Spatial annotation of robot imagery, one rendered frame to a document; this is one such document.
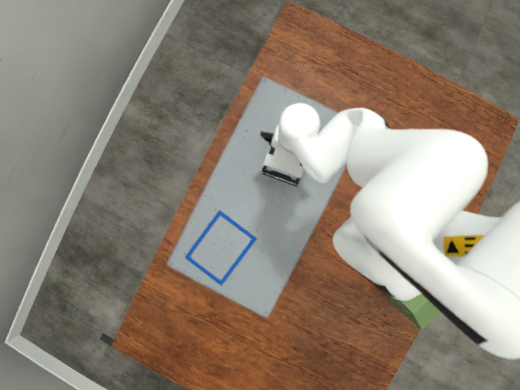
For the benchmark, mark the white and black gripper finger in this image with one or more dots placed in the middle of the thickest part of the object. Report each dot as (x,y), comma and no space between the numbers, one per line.
(265,135)

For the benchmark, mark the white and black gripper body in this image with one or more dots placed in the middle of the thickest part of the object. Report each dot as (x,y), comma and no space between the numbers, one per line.
(274,142)

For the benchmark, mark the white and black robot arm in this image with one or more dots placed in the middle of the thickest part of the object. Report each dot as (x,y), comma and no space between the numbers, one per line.
(429,177)

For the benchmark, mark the blue tape outline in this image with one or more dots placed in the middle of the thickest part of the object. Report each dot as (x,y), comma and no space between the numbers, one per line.
(220,213)

